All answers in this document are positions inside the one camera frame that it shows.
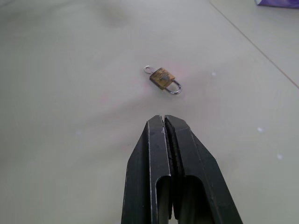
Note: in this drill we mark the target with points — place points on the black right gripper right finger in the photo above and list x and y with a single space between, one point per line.
198 177

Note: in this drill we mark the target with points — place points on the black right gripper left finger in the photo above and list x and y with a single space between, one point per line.
144 177

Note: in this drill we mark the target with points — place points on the small brass padlock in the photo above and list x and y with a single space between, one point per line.
165 80

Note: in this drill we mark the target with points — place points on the purple and white box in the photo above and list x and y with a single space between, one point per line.
278 3

